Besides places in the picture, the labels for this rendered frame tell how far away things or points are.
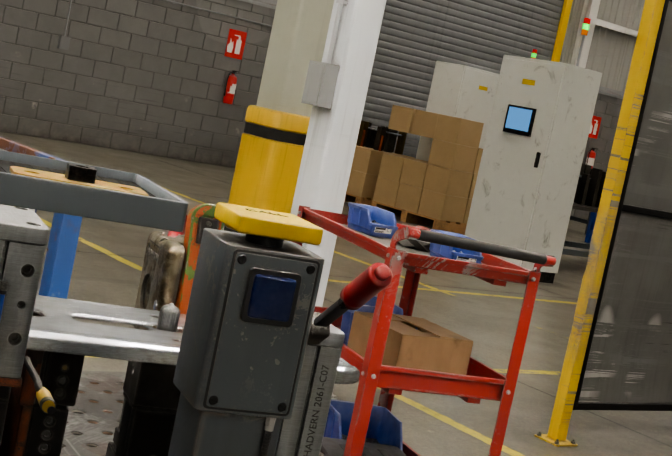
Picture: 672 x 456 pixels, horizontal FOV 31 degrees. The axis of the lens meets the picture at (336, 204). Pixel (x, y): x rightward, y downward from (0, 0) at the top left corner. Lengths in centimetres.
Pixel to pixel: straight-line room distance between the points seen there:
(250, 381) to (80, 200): 18
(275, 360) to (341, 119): 428
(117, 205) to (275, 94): 756
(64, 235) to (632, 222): 299
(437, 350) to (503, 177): 820
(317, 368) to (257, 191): 721
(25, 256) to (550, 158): 1039
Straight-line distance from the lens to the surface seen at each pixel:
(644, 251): 563
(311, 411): 102
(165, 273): 132
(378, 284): 89
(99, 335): 111
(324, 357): 101
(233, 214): 81
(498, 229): 1146
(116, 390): 209
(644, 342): 582
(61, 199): 73
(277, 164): 820
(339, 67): 507
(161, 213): 74
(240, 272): 80
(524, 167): 1132
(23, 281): 93
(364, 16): 509
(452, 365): 338
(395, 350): 328
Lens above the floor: 124
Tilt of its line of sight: 5 degrees down
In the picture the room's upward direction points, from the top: 12 degrees clockwise
